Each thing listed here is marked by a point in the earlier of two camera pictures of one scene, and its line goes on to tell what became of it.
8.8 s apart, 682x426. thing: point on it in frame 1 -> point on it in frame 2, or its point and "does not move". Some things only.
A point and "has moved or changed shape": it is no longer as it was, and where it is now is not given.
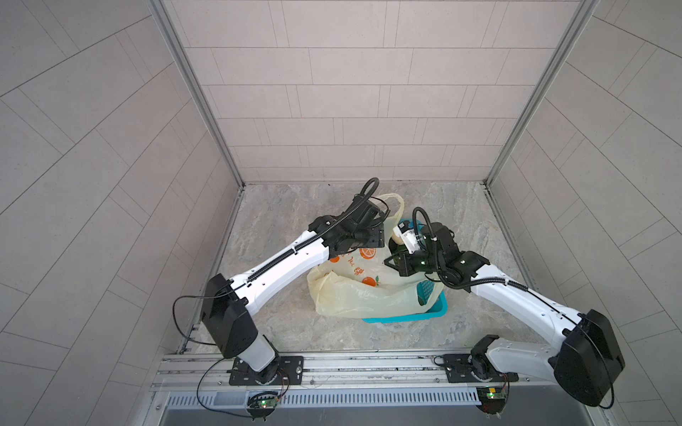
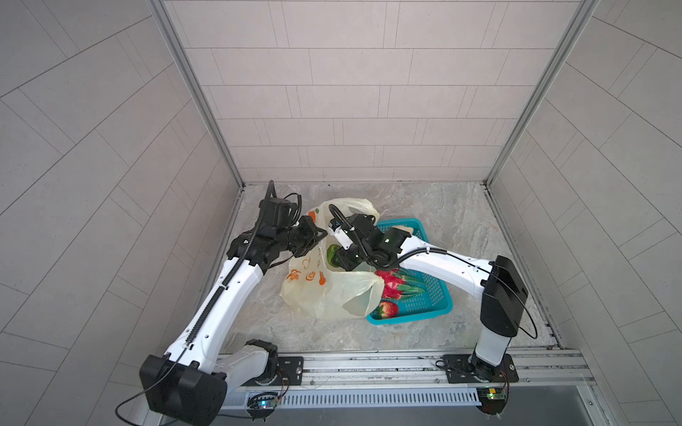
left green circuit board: x=262 y=404 does not move
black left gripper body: x=368 y=236 -> x=291 y=237
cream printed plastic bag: x=359 y=283 has moved or changed shape
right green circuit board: x=492 y=399 does not move
